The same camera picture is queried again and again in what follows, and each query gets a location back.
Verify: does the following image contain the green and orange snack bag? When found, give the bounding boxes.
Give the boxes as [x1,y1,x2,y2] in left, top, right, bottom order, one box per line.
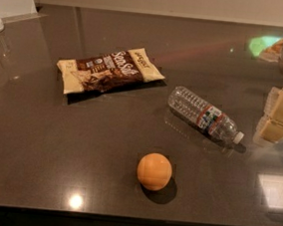
[249,36,283,63]

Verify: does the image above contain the brown sea salt chip bag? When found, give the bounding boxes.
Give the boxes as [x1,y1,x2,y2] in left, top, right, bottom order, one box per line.
[57,48,164,95]

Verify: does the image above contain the clear plastic water bottle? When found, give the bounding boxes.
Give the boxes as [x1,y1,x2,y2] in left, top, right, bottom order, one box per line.
[167,86,243,144]

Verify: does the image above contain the orange fruit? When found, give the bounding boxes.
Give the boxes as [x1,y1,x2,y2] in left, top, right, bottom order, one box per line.
[137,153,172,191]

